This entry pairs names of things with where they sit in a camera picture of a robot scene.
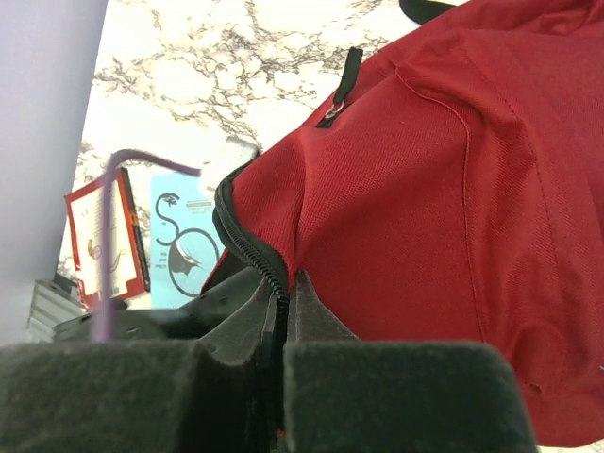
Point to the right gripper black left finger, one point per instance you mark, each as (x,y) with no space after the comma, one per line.
(207,395)

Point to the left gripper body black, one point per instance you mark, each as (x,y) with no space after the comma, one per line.
(217,316)

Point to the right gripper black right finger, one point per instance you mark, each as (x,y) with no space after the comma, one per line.
(342,394)

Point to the light blue book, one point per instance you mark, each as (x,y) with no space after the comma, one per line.
(184,244)

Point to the red backpack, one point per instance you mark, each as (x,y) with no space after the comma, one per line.
(452,189)

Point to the aluminium extrusion rail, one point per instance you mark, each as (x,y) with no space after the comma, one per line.
(50,305)

